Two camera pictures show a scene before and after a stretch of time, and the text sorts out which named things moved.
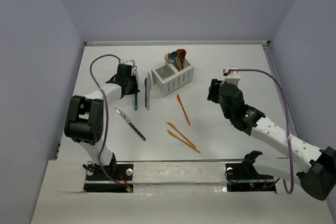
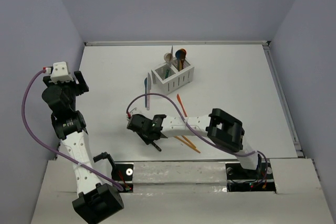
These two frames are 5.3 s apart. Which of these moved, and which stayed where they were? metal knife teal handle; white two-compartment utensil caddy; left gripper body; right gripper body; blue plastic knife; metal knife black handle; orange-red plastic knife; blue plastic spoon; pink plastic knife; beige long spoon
Moved: left gripper body; metal knife teal handle; blue plastic spoon; right gripper body; metal knife black handle
Stayed: white two-compartment utensil caddy; orange-red plastic knife; beige long spoon; blue plastic knife; pink plastic knife
